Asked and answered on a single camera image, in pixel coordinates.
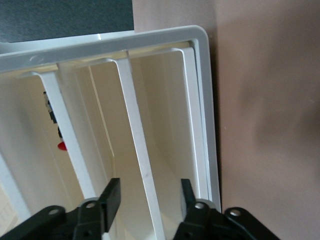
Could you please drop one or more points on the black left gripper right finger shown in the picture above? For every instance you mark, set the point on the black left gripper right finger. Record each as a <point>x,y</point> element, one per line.
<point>190,202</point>

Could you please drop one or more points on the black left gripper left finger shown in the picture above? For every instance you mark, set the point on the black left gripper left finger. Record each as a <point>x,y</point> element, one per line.
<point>110,200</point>

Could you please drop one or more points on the red push button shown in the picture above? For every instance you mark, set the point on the red push button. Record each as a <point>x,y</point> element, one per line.
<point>62,146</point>

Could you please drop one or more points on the white plastic drawer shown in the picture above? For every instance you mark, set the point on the white plastic drawer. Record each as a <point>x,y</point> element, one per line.
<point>140,140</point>
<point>67,140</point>
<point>195,125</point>

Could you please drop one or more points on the white divided plastic bin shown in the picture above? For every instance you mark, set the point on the white divided plastic bin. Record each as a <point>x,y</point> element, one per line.
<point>210,100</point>

